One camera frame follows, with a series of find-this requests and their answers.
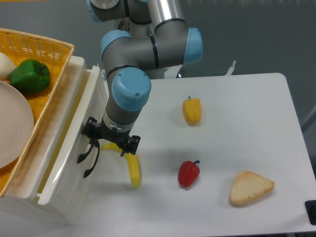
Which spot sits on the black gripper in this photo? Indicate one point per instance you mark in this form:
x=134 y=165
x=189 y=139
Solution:
x=94 y=131

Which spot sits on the yellow bell pepper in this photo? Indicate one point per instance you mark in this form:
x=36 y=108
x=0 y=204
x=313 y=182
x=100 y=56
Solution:
x=191 y=109

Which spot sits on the white drawer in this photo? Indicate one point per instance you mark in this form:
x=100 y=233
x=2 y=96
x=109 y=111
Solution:
x=66 y=186

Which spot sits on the white onion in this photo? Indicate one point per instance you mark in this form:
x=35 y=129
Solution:
x=6 y=67

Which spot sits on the pink plate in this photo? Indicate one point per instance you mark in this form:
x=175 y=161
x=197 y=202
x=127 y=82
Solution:
x=16 y=123

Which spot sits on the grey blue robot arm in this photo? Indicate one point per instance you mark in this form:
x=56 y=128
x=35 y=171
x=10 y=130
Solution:
x=127 y=59

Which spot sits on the black device at edge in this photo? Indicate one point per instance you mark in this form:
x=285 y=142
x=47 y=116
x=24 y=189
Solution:
x=310 y=206

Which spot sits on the white drawer cabinet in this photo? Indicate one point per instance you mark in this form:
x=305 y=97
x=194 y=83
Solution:
x=24 y=192

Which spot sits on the yellow wicker basket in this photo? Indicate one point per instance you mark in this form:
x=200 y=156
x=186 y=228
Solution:
x=45 y=60

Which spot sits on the black lower drawer handle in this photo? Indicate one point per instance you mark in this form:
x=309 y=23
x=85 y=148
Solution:
x=94 y=161

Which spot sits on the red bell pepper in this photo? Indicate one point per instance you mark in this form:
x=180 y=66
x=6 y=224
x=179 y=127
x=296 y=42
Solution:
x=188 y=173

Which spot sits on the green bell pepper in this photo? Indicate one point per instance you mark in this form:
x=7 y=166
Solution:
x=31 y=76

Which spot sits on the triangular bread slice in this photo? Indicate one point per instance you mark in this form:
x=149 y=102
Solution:
x=249 y=186

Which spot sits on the yellow banana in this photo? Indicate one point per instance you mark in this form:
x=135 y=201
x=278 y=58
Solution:
x=132 y=161

